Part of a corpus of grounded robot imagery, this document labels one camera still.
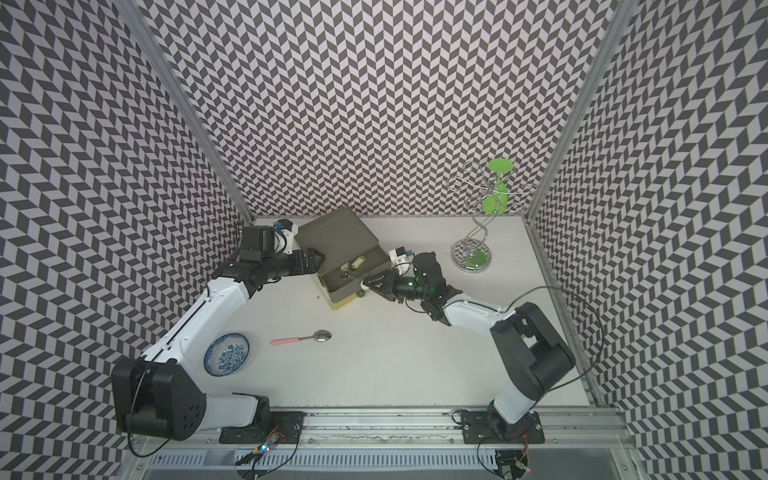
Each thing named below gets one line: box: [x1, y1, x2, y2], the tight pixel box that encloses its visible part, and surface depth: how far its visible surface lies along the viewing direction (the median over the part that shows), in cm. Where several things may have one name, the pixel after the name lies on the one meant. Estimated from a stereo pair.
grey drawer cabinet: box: [294, 206, 392, 310], surface depth 88 cm
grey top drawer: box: [317, 244, 392, 303], surface depth 86 cm
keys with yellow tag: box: [340, 256, 365, 278], surface depth 88 cm
